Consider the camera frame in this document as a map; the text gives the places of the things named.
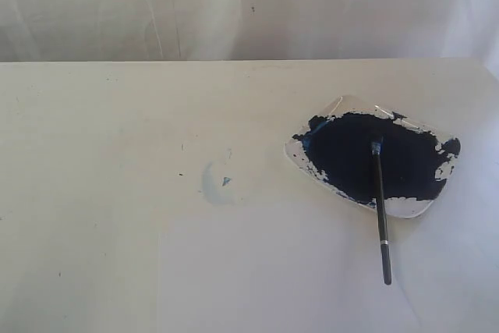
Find black paintbrush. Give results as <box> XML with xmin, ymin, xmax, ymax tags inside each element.
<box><xmin>371</xmin><ymin>136</ymin><xmax>392</xmax><ymax>285</ymax></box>

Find clear tray with blue paint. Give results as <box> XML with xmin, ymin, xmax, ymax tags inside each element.
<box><xmin>285</xmin><ymin>95</ymin><xmax>461</xmax><ymax>218</ymax></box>

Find white paper sheet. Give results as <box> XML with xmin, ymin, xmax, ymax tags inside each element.
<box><xmin>157</xmin><ymin>204</ymin><xmax>423</xmax><ymax>332</ymax></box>

